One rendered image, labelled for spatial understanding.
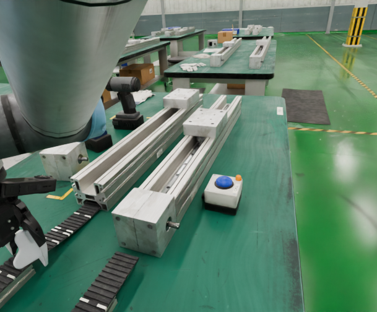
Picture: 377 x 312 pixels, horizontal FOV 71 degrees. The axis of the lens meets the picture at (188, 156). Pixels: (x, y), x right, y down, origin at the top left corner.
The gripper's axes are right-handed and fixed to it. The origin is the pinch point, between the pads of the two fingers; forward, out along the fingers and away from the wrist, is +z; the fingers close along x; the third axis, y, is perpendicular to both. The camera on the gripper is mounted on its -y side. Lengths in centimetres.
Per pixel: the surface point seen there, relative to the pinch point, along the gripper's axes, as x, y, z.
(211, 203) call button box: 29.7, -26.6, 1.0
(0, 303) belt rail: 2.0, 8.8, 2.1
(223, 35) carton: -59, -398, -8
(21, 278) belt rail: 1.3, 4.0, 2.0
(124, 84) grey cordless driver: -18, -67, -17
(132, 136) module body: -2.8, -44.8, -5.5
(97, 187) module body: 2.6, -18.9, -3.7
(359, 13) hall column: 215, -1021, -12
